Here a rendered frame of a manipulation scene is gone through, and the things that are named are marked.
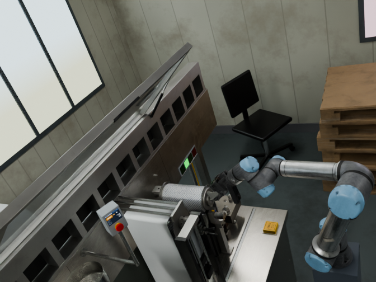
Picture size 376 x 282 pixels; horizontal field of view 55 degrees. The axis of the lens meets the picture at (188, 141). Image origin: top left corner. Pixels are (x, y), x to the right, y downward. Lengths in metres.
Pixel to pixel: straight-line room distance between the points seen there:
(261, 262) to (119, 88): 3.14
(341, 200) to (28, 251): 1.15
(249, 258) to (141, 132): 0.88
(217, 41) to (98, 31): 1.37
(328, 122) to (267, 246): 1.45
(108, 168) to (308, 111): 3.06
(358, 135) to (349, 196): 1.91
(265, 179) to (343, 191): 0.38
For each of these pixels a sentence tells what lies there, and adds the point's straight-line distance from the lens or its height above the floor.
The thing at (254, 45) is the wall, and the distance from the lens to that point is 4.15.
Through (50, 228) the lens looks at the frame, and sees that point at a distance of 1.54.
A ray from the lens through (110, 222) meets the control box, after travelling 1.31.
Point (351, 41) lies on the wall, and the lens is 3.99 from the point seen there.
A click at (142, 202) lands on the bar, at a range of 1.72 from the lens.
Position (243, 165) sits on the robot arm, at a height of 1.51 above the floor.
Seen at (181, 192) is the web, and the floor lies 1.31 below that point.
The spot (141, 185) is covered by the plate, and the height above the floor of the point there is 1.38.
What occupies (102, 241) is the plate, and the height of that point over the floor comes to 1.36.
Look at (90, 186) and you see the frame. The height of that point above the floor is 1.62.
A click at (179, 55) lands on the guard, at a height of 2.00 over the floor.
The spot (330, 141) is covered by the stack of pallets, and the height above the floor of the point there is 0.56.
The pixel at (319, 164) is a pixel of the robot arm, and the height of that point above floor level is 1.47.
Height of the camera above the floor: 2.45
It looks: 30 degrees down
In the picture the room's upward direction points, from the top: 19 degrees counter-clockwise
